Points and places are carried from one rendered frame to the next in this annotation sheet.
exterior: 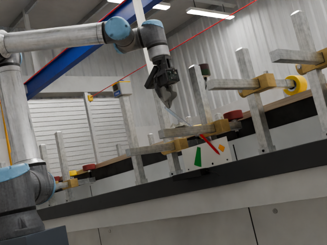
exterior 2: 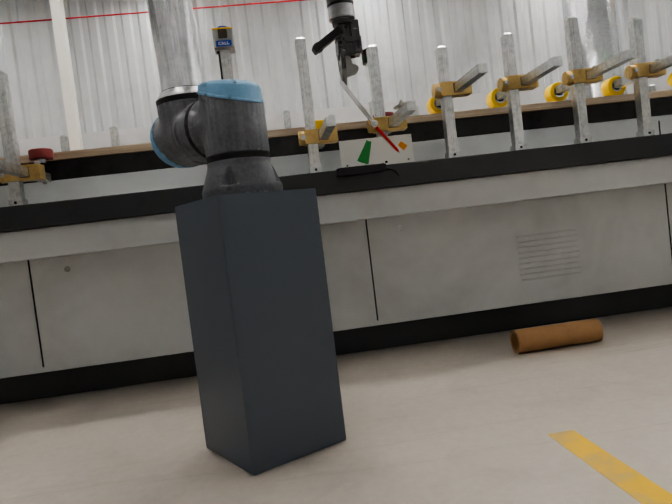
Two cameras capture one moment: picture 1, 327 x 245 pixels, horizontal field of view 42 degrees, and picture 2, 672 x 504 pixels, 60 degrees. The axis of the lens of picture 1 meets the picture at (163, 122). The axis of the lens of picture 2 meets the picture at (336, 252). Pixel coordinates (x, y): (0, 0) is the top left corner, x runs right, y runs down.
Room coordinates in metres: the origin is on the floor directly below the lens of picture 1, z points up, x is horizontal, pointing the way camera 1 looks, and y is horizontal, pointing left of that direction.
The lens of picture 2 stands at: (0.68, 1.63, 0.50)
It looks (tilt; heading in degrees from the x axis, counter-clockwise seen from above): 2 degrees down; 306
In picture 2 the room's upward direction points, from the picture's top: 7 degrees counter-clockwise
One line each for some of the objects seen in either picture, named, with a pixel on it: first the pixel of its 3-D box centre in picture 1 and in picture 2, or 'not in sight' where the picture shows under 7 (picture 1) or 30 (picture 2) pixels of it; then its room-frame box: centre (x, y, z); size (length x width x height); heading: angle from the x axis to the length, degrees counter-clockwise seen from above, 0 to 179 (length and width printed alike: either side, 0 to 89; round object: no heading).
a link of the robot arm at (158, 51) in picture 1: (159, 54); (341, 15); (1.75, -0.05, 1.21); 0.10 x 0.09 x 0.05; 132
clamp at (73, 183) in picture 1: (69, 184); (21, 173); (2.63, 0.65, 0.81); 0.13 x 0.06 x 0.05; 42
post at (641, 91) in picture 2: not in sight; (640, 83); (0.98, -0.84, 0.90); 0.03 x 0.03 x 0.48; 42
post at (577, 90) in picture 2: not in sight; (576, 82); (1.16, -0.68, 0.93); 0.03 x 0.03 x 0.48; 42
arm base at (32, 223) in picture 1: (17, 222); (241, 176); (1.65, 0.63, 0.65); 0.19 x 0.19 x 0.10
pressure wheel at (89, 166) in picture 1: (90, 172); (42, 164); (2.72, 0.53, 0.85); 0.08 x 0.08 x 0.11
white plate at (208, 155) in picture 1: (205, 155); (376, 151); (1.72, -0.14, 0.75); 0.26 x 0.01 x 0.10; 42
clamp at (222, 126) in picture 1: (213, 129); (386, 124); (1.70, -0.19, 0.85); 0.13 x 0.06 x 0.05; 42
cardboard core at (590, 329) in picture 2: not in sight; (556, 335); (1.26, -0.40, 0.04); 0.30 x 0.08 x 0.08; 42
